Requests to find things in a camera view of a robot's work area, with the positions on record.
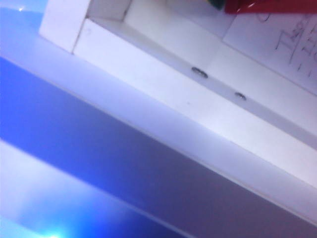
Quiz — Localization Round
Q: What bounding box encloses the red patterned pouch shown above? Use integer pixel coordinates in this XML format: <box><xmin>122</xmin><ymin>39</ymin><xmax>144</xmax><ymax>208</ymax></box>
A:
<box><xmin>224</xmin><ymin>0</ymin><xmax>317</xmax><ymax>15</ymax></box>

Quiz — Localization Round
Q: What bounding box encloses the handwritten white paper sheet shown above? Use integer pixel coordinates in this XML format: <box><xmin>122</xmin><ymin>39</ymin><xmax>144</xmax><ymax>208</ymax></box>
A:
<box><xmin>222</xmin><ymin>11</ymin><xmax>317</xmax><ymax>94</ymax></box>

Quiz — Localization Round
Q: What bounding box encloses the white desk drawer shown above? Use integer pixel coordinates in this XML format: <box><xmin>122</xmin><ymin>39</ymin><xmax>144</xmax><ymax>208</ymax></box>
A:
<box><xmin>0</xmin><ymin>0</ymin><xmax>317</xmax><ymax>238</ymax></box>

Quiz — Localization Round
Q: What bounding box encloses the yellow green cleaning sponge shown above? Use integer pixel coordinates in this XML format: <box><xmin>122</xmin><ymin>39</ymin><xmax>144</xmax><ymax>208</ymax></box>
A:
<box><xmin>207</xmin><ymin>0</ymin><xmax>225</xmax><ymax>10</ymax></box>

